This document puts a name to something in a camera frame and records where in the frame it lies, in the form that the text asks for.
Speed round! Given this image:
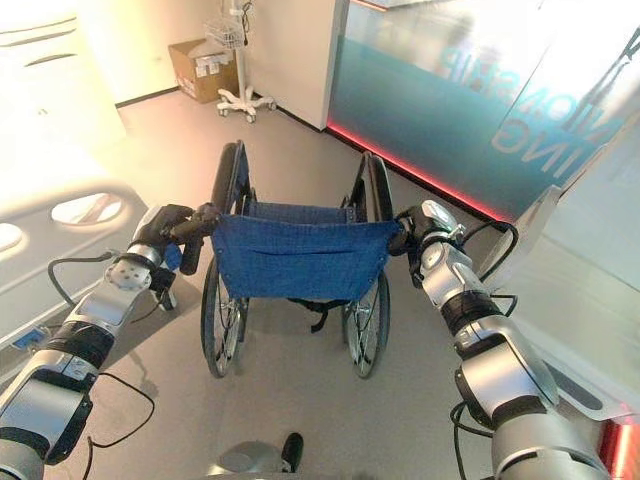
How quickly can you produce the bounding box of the blue bed control panel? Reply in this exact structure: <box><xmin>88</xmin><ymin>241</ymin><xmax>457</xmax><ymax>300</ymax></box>
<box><xmin>10</xmin><ymin>326</ymin><xmax>45</xmax><ymax>350</ymax></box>

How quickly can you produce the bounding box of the silver robot body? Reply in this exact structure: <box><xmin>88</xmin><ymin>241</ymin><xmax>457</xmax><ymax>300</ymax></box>
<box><xmin>203</xmin><ymin>431</ymin><xmax>306</xmax><ymax>480</ymax></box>

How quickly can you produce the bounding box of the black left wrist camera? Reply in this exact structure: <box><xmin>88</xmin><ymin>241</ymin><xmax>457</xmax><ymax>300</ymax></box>
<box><xmin>148</xmin><ymin>267</ymin><xmax>178</xmax><ymax>312</ymax></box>

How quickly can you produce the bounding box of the white hospital bed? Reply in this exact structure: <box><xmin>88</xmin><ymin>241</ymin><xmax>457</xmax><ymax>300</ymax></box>
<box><xmin>0</xmin><ymin>0</ymin><xmax>154</xmax><ymax>351</ymax></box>

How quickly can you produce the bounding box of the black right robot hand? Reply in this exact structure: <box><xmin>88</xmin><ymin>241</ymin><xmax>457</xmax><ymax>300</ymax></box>
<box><xmin>392</xmin><ymin>199</ymin><xmax>466</xmax><ymax>257</ymax></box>

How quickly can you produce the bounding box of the white rolling stand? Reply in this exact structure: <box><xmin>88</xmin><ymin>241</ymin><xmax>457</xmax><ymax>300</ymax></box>
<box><xmin>203</xmin><ymin>0</ymin><xmax>278</xmax><ymax>124</ymax></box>

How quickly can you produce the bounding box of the teal frosted glass partition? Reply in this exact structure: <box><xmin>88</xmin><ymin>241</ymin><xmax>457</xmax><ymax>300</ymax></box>
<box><xmin>326</xmin><ymin>0</ymin><xmax>640</xmax><ymax>224</ymax></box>

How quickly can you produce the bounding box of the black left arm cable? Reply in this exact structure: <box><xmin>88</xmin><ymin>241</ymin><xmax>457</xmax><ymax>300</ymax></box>
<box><xmin>46</xmin><ymin>255</ymin><xmax>117</xmax><ymax>307</ymax></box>

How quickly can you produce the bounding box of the white wire basket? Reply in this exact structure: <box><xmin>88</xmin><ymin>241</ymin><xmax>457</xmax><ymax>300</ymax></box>
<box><xmin>203</xmin><ymin>16</ymin><xmax>247</xmax><ymax>51</ymax></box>

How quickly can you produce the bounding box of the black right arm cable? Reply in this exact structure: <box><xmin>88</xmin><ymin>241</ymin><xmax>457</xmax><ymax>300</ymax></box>
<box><xmin>457</xmin><ymin>218</ymin><xmax>522</xmax><ymax>318</ymax></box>

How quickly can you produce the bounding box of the blue fabric black frame wheelchair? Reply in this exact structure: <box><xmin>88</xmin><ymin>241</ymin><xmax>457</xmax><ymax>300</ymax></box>
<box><xmin>199</xmin><ymin>139</ymin><xmax>405</xmax><ymax>380</ymax></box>

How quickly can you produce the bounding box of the white bed side rail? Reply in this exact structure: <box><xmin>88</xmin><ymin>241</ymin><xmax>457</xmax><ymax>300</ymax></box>
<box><xmin>0</xmin><ymin>177</ymin><xmax>154</xmax><ymax>349</ymax></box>

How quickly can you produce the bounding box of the brown cardboard box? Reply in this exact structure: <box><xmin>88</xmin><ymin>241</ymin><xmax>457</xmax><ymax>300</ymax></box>
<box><xmin>167</xmin><ymin>38</ymin><xmax>240</xmax><ymax>105</ymax></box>

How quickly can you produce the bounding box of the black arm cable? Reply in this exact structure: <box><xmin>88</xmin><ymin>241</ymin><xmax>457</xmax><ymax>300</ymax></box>
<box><xmin>46</xmin><ymin>255</ymin><xmax>117</xmax><ymax>307</ymax></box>
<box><xmin>457</xmin><ymin>218</ymin><xmax>522</xmax><ymax>318</ymax></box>

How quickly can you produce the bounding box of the red light strip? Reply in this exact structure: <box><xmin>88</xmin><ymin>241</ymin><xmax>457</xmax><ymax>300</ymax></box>
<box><xmin>325</xmin><ymin>123</ymin><xmax>517</xmax><ymax>224</ymax></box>

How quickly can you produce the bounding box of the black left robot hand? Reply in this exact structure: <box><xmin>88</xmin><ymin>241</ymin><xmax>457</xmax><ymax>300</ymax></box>
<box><xmin>133</xmin><ymin>203</ymin><xmax>217</xmax><ymax>277</ymax></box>

